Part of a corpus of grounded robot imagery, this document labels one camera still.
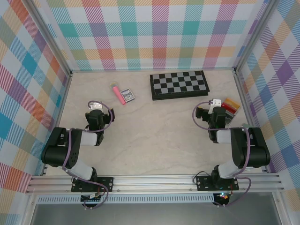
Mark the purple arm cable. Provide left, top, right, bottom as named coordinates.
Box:
left=62, top=100, right=116, bottom=210
left=192, top=100, right=253, bottom=208

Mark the aluminium frame post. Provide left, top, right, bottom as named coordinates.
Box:
left=233, top=0, right=278, bottom=72
left=24, top=0, right=74, bottom=76

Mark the small circuit board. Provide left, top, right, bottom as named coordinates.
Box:
left=81, top=193, right=104, bottom=204
left=215, top=192, right=230, bottom=203

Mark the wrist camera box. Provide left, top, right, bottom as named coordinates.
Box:
left=89, top=101, right=104, bottom=111
left=207, top=98, right=223, bottom=114

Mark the pink toy microphone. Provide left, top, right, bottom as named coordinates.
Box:
left=109, top=81, right=127, bottom=106

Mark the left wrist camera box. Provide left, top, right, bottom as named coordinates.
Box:
left=89, top=101, right=104, bottom=111

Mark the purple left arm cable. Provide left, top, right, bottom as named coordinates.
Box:
left=62, top=100, right=116, bottom=210

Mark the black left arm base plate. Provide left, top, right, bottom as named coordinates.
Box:
left=71, top=177, right=114, bottom=193

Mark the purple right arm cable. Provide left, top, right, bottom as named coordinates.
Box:
left=192, top=100, right=253, bottom=208

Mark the aluminium frame rail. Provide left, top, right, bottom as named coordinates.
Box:
left=233, top=70, right=270, bottom=174
left=41, top=72, right=74, bottom=176

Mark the black VIP card stack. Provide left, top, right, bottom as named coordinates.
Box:
left=225, top=111, right=236, bottom=125

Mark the red card stack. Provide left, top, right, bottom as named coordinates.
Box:
left=221, top=103, right=240, bottom=115

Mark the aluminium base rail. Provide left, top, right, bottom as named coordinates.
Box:
left=26, top=172, right=285, bottom=194

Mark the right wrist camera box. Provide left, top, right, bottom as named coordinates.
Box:
left=207, top=98, right=223, bottom=114

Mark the clear acrylic card stand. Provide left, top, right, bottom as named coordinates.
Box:
left=220, top=97, right=241, bottom=125

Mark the blue playing card box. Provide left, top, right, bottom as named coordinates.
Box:
left=120, top=88, right=136, bottom=104

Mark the slotted grey cable duct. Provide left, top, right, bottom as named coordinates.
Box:
left=36, top=193, right=215, bottom=204

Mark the black grey folding chessboard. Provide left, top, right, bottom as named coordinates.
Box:
left=149, top=70, right=210, bottom=101

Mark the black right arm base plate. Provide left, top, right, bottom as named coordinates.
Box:
left=196, top=175, right=240, bottom=192

